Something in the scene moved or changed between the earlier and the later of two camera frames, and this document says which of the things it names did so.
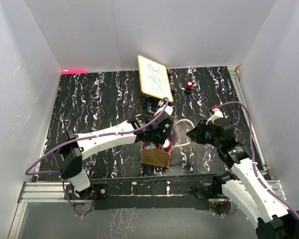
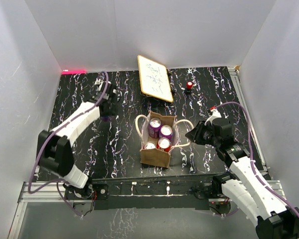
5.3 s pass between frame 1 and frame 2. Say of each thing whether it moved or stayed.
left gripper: moved
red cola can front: stayed
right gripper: stayed
